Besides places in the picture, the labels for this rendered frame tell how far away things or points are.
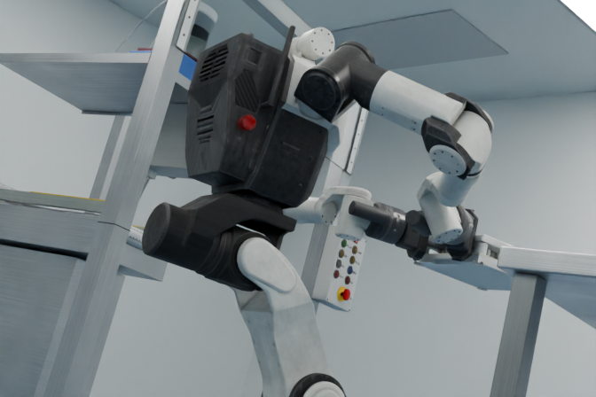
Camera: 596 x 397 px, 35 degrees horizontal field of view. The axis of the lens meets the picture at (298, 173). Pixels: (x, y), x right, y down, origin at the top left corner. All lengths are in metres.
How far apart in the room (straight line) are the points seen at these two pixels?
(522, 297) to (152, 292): 5.38
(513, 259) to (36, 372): 1.50
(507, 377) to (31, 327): 1.54
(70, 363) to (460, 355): 3.93
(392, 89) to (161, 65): 0.85
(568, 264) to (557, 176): 4.58
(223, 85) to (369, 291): 4.78
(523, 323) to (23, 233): 1.64
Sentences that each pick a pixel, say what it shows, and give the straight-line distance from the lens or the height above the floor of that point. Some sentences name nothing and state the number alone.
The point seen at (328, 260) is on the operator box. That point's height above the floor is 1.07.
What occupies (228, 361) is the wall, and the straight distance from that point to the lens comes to 7.18.
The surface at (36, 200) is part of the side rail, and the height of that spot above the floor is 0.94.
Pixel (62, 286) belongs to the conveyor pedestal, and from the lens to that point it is 2.62.
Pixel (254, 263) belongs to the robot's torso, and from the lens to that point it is 1.93.
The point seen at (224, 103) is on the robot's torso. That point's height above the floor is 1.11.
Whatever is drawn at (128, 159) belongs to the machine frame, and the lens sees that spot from 2.46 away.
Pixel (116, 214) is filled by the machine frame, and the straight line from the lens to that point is 2.42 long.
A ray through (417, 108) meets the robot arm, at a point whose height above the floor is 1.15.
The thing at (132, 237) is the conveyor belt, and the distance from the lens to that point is 2.57.
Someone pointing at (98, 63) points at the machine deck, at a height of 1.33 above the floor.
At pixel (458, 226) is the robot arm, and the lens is 2.04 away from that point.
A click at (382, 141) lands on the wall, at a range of 7.03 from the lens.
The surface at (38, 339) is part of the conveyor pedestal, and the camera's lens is 2.64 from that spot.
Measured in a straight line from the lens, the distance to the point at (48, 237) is 2.65.
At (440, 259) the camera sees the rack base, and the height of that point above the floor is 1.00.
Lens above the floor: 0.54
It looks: 14 degrees up
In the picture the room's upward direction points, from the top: 15 degrees clockwise
